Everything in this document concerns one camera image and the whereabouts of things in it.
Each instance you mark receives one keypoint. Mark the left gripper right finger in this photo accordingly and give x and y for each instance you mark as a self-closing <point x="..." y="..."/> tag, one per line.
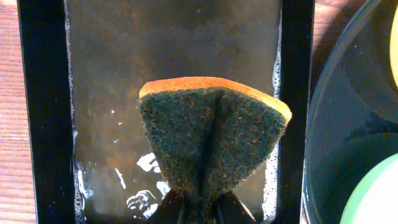
<point x="228" y="209"/>

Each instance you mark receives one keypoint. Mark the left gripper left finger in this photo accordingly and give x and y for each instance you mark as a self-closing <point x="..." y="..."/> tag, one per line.
<point x="170" y="211"/>

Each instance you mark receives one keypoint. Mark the green orange scrubbing sponge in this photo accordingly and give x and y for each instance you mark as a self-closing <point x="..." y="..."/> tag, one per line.
<point x="209" y="134"/>

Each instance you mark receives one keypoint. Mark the light green plate front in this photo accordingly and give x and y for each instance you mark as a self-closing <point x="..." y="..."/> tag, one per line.
<point x="374" y="199"/>

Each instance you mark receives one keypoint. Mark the black round serving tray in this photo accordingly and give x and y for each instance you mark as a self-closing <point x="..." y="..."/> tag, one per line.
<point x="352" y="117"/>

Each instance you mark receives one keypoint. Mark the black rectangular water tray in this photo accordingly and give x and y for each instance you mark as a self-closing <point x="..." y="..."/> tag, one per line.
<point x="44" y="54"/>

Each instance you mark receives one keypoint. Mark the yellow dirty plate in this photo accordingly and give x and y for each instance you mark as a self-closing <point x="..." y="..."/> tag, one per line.
<point x="393" y="49"/>

